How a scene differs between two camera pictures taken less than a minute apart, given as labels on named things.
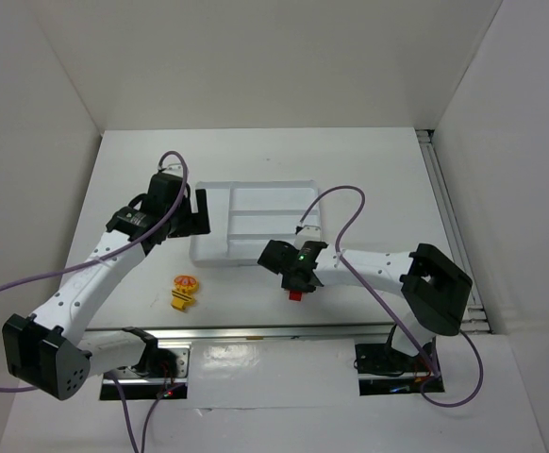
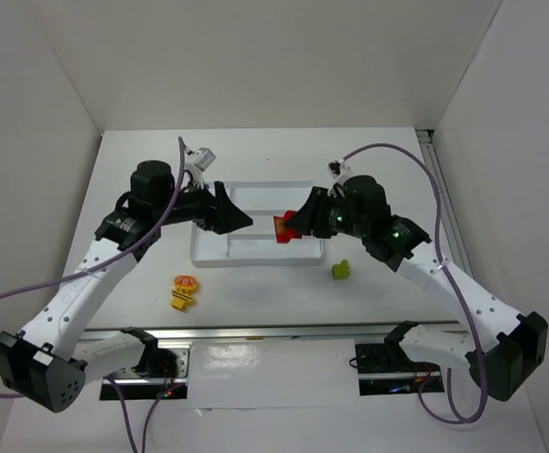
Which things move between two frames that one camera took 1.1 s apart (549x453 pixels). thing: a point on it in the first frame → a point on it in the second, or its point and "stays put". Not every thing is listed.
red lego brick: (295, 295) → (283, 234)
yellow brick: (183, 288) stays put
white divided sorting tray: (246, 215) stays put
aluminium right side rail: (475, 320) stays put
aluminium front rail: (264, 331) stays put
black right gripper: (294, 281) → (323, 212)
